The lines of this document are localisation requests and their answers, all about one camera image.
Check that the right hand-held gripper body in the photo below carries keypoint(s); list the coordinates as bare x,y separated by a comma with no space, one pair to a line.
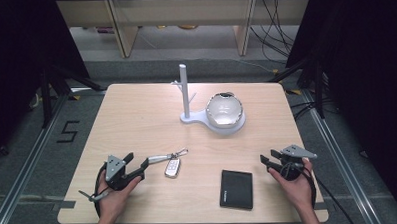
293,155

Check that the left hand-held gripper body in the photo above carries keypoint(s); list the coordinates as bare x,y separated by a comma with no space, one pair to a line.
114,170

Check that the black wallet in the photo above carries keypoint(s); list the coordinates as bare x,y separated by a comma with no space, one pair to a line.
236,190

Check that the white bowl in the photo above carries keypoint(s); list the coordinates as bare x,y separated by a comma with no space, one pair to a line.
224,110

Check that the white key stand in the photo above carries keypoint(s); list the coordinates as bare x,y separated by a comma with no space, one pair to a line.
185,92

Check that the person's left hand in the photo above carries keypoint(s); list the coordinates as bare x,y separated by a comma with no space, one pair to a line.
114,201

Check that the person's right hand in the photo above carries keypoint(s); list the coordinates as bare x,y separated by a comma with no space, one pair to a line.
299,192

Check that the black metal stand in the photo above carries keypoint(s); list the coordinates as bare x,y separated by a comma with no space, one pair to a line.
318,87
46,97

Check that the dark curtain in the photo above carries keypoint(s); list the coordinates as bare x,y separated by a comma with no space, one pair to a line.
368,69
18,65

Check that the beige desk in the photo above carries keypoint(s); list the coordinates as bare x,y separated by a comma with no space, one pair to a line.
183,12

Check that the metal floor rail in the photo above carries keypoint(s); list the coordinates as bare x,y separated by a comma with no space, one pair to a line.
25,164
341,160

